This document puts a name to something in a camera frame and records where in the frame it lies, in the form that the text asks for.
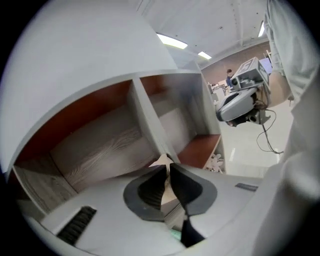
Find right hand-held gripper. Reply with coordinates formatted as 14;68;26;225
215;56;273;128

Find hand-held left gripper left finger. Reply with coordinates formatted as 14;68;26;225
123;165;168;223

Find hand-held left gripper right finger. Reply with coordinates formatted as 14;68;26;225
169;162;218;248

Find beige tissues pack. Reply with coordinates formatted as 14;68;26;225
148;152;182;213

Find grey wooden shelf cabinet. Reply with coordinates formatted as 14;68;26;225
6;68;227;221

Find person's right forearm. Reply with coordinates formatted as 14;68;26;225
268;70;294;109

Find potted pink white flowers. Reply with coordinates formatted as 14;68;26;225
203;152;226;175

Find lit computer screen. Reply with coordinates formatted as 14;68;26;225
258;57;273;75

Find person's grey shirt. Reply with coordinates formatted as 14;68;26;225
259;0;320;251

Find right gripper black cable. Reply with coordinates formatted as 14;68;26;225
256;109;285;155

